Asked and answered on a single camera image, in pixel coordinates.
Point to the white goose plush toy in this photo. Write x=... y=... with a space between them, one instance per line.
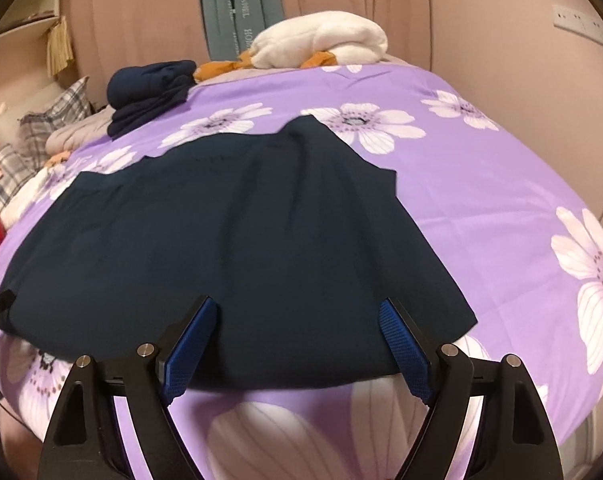
x=331 y=35

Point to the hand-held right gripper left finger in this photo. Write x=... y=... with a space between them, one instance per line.
x=191 y=355

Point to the folded navy clothes stack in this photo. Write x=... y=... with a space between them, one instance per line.
x=146 y=90

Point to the pinkish grey quilt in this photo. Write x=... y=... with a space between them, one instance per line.
x=76 y=135

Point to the beige tassel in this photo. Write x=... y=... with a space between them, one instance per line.
x=60 y=47

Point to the navy blue jacket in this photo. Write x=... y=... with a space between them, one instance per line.
x=231 y=260

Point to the small orange cloth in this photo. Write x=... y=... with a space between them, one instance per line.
x=57 y=160

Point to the pink curtain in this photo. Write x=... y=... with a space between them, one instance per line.
x=131 y=20

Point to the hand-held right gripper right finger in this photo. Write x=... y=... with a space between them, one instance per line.
x=404 y=355

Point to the plaid pillow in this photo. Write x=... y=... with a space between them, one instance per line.
x=56 y=115

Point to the white wall socket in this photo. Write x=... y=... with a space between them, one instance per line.
x=581 y=24

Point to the purple floral bedsheet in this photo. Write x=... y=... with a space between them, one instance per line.
x=481 y=210

